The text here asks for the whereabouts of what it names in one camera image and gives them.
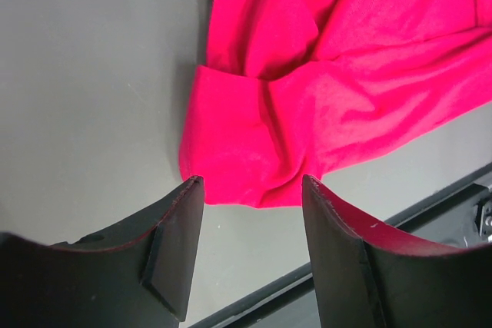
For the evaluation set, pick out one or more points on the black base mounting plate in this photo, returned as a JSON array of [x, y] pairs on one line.
[[254, 269]]

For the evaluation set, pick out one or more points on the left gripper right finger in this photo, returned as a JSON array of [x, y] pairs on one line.
[[368, 273]]

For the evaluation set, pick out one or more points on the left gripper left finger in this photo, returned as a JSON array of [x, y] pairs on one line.
[[134, 273]]

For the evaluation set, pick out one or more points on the crimson t shirt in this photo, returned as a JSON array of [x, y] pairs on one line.
[[296, 87]]

